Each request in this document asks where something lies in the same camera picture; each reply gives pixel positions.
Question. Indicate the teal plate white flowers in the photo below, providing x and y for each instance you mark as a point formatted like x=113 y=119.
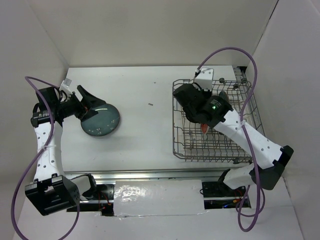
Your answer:
x=105 y=122

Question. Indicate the dark teal plate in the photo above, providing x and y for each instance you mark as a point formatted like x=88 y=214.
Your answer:
x=224 y=96

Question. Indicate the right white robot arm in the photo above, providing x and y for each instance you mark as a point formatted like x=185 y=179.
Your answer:
x=268 y=158

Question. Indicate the grey wire dish rack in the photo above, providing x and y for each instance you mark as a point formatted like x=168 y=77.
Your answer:
x=192 y=145

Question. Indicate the red plate blue flower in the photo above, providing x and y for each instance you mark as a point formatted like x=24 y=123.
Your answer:
x=204 y=128

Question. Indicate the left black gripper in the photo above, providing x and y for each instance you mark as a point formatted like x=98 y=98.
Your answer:
x=88 y=101

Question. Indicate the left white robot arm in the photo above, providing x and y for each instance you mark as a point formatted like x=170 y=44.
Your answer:
x=51 y=191

